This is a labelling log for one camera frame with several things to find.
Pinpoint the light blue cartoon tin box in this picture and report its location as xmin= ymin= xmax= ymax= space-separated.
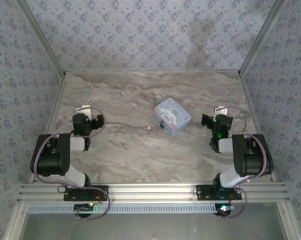
xmin=153 ymin=97 xmax=193 ymax=137

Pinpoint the small black controller board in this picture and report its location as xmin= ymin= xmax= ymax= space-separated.
xmin=214 ymin=203 xmax=235 ymax=218
xmin=73 ymin=203 xmax=96 ymax=218

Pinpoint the grey metal panel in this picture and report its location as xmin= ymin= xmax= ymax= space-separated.
xmin=22 ymin=213 xmax=286 ymax=240

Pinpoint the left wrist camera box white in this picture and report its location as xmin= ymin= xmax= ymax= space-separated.
xmin=76 ymin=105 xmax=92 ymax=118

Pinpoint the aluminium table side rail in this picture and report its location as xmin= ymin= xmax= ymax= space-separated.
xmin=29 ymin=73 xmax=68 ymax=183
xmin=239 ymin=72 xmax=277 ymax=182

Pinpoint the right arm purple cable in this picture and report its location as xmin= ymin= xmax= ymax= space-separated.
xmin=216 ymin=106 xmax=269 ymax=220

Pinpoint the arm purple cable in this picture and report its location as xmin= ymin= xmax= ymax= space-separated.
xmin=31 ymin=107 xmax=111 ymax=221
xmin=216 ymin=106 xmax=269 ymax=220

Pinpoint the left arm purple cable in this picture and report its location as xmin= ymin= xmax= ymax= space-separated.
xmin=31 ymin=107 xmax=111 ymax=221

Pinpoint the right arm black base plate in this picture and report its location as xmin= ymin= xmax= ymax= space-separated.
xmin=195 ymin=184 xmax=242 ymax=202

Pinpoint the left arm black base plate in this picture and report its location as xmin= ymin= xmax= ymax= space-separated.
xmin=63 ymin=185 xmax=109 ymax=202

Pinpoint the aluminium frame post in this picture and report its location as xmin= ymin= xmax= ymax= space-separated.
xmin=238 ymin=0 xmax=289 ymax=76
xmin=16 ymin=0 xmax=67 ymax=76

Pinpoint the aluminium mounting rail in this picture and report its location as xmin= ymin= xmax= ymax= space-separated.
xmin=16 ymin=182 xmax=290 ymax=203

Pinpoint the white slotted cable duct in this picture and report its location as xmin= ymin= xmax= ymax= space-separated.
xmin=27 ymin=202 xmax=238 ymax=215

